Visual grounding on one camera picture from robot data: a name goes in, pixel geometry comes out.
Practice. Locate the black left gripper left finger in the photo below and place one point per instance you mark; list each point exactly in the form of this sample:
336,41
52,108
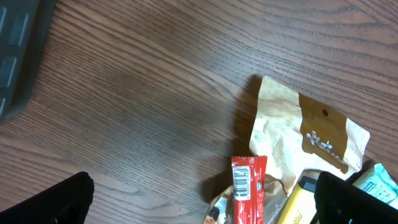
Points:
67,202

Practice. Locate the grey plastic mesh basket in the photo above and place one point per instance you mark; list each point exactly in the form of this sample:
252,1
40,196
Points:
24,28

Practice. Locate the red snack bar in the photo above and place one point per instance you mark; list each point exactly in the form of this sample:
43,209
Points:
248,180

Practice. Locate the beige brown snack pouch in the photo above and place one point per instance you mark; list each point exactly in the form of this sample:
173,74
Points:
301,136

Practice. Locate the teal tissue pack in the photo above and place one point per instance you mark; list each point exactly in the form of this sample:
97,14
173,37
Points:
377,182

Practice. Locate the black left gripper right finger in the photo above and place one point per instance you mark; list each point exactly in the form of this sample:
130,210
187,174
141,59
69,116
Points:
339,202

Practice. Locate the snack wrapper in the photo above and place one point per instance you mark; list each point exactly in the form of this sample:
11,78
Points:
221,210

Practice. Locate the yellow highlighter pen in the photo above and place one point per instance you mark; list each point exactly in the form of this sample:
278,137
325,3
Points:
300,207

